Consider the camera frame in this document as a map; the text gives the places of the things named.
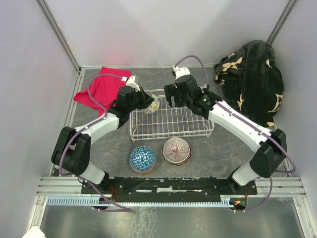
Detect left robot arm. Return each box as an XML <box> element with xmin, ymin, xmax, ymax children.
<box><xmin>51</xmin><ymin>86</ymin><xmax>158</xmax><ymax>193</ymax></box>

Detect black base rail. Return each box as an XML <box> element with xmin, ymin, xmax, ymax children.
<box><xmin>96</xmin><ymin>177</ymin><xmax>258</xmax><ymax>203</ymax></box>

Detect purple striped bowl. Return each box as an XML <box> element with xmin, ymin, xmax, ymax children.
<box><xmin>162</xmin><ymin>137</ymin><xmax>191</xmax><ymax>165</ymax></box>

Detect white paper corner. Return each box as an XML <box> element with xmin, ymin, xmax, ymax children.
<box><xmin>22</xmin><ymin>226</ymin><xmax>46</xmax><ymax>238</ymax></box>

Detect white wire dish rack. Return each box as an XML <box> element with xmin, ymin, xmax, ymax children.
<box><xmin>129</xmin><ymin>89</ymin><xmax>214</xmax><ymax>142</ymax></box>

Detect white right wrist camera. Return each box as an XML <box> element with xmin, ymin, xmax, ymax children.
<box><xmin>172</xmin><ymin>65</ymin><xmax>191</xmax><ymax>80</ymax></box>

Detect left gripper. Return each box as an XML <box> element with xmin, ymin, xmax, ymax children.
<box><xmin>127</xmin><ymin>86</ymin><xmax>155</xmax><ymax>112</ymax></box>

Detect floral orange green bowl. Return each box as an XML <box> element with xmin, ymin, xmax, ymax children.
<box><xmin>144</xmin><ymin>92</ymin><xmax>160</xmax><ymax>115</ymax></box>

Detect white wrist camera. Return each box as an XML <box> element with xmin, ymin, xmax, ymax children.
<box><xmin>172</xmin><ymin>65</ymin><xmax>191</xmax><ymax>80</ymax></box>
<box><xmin>121</xmin><ymin>76</ymin><xmax>140</xmax><ymax>91</ymax></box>

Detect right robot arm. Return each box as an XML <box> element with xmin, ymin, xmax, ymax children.
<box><xmin>164</xmin><ymin>75</ymin><xmax>287</xmax><ymax>194</ymax></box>

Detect red rimmed bowl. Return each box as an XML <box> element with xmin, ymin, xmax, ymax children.
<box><xmin>132</xmin><ymin>167</ymin><xmax>154</xmax><ymax>175</ymax></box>

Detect black floral blanket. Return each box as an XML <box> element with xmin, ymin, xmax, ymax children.
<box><xmin>214</xmin><ymin>40</ymin><xmax>284</xmax><ymax>127</ymax></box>

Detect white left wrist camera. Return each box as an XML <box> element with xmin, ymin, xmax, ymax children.
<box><xmin>121</xmin><ymin>76</ymin><xmax>140</xmax><ymax>91</ymax></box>

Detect red folded t-shirt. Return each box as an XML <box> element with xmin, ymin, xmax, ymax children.
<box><xmin>73</xmin><ymin>67</ymin><xmax>131</xmax><ymax>117</ymax></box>

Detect blue triangle pattern bowl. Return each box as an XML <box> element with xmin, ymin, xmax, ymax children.
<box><xmin>129</xmin><ymin>146</ymin><xmax>156</xmax><ymax>171</ymax></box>

